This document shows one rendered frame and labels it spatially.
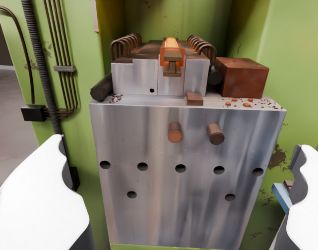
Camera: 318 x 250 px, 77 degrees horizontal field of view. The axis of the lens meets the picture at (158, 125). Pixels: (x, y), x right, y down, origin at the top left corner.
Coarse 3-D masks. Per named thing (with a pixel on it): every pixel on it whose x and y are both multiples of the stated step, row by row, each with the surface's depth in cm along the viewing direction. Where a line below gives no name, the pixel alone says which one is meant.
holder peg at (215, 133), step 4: (212, 124) 39; (216, 124) 39; (208, 128) 39; (212, 128) 38; (216, 128) 37; (220, 128) 38; (208, 132) 38; (212, 132) 37; (216, 132) 36; (220, 132) 36; (208, 136) 38; (212, 136) 36; (216, 136) 36; (220, 136) 36; (212, 140) 37; (216, 140) 37; (220, 140) 37; (216, 144) 37
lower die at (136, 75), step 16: (144, 48) 55; (112, 64) 41; (128, 64) 41; (144, 64) 41; (192, 64) 40; (208, 64) 40; (112, 80) 43; (128, 80) 42; (144, 80) 42; (160, 80) 42; (176, 80) 42; (192, 80) 42
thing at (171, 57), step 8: (168, 40) 58; (160, 48) 38; (168, 48) 38; (176, 48) 38; (184, 48) 38; (160, 56) 39; (168, 56) 30; (176, 56) 30; (160, 64) 39; (168, 64) 36; (176, 64) 37; (168, 72) 31; (176, 72) 31
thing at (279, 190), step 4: (276, 184) 50; (280, 184) 50; (272, 188) 50; (276, 188) 48; (280, 188) 48; (284, 188) 48; (276, 192) 48; (280, 192) 47; (284, 192) 47; (276, 196) 48; (280, 196) 47; (284, 196) 46; (288, 196) 46; (280, 200) 46; (284, 200) 45; (288, 200) 45; (280, 204) 46; (284, 204) 45; (288, 204) 44; (284, 208) 45; (288, 208) 43
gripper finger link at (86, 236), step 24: (48, 144) 10; (24, 168) 8; (48, 168) 8; (0, 192) 7; (24, 192) 7; (48, 192) 7; (72, 192) 7; (0, 216) 6; (24, 216) 6; (48, 216) 6; (72, 216) 6; (0, 240) 6; (24, 240) 6; (48, 240) 6; (72, 240) 6
